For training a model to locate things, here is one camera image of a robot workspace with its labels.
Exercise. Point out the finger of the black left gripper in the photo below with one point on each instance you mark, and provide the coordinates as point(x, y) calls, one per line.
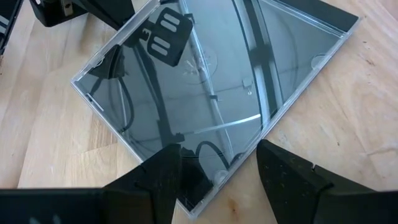
point(109, 11)

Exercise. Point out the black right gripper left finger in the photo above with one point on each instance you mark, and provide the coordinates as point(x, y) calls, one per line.
point(161, 174)

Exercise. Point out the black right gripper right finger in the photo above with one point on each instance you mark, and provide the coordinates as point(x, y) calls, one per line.
point(286, 186)

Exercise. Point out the clear CD jewel case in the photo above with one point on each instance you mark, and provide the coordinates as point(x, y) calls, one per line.
point(217, 77)

